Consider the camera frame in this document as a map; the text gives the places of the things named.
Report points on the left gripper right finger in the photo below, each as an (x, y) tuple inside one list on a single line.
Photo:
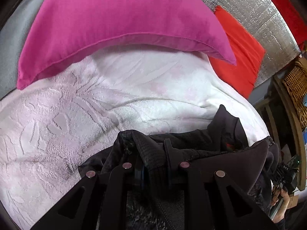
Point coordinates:
[(225, 191)]

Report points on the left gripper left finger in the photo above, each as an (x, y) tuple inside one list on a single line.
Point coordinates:
[(97, 201)]

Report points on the black quilted jacket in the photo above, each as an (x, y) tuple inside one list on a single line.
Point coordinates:
[(152, 202)]

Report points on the person's right hand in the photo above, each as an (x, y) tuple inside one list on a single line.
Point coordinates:
[(284, 205)]

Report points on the white bed blanket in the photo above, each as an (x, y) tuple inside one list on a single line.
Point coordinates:
[(54, 125)]

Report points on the wicker basket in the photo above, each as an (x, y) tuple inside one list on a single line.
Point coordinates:
[(295, 84)]

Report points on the red pillow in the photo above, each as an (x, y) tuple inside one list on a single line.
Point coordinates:
[(248, 52)]

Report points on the red blanket on railing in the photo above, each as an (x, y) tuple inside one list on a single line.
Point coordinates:
[(294, 13)]

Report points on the silver foil insulation panel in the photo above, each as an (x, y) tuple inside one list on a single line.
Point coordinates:
[(264, 22)]

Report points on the grey garment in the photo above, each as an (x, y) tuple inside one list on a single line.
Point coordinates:
[(13, 37)]

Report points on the pink pillow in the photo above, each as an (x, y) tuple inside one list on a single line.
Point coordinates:
[(66, 31)]

